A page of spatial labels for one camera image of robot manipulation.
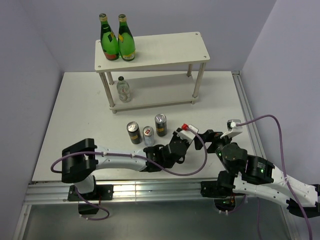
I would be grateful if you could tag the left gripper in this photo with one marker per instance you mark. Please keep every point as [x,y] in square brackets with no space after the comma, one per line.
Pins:
[174,136]

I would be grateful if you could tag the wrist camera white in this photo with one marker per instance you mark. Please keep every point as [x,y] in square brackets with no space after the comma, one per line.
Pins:
[188,132]
[233,129]

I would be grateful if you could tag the black can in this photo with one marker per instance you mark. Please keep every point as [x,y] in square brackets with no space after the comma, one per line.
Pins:
[161,124]
[134,133]

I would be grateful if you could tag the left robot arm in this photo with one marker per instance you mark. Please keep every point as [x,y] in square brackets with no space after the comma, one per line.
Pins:
[81,159]

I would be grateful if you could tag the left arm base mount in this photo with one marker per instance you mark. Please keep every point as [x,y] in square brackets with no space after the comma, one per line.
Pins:
[101,192]

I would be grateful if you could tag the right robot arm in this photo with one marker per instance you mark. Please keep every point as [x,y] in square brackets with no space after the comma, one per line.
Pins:
[246,174]

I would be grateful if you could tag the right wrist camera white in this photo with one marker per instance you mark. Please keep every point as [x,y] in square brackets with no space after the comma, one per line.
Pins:
[233,129]

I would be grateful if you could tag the silver can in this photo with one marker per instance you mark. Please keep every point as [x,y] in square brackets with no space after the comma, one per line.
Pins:
[148,136]

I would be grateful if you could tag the green bottle yellow label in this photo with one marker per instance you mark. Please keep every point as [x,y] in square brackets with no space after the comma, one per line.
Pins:
[126,43]

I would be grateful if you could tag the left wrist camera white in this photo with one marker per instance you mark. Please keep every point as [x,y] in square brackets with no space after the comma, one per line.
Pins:
[188,132]

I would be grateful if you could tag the clear bottle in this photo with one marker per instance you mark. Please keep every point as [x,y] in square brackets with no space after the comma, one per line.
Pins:
[123,90]

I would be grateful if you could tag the white two-tier shelf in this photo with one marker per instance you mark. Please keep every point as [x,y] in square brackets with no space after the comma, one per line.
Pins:
[156,90]

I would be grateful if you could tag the green bottle red label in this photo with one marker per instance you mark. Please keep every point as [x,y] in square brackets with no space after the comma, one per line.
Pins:
[108,39]

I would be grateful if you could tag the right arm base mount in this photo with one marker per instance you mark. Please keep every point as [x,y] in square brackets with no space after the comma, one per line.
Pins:
[221,193]

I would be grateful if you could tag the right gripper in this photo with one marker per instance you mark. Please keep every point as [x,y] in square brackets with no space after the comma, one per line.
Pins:
[209,135]

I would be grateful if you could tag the aluminium rail front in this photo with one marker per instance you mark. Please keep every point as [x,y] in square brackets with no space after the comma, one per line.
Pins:
[123,191]

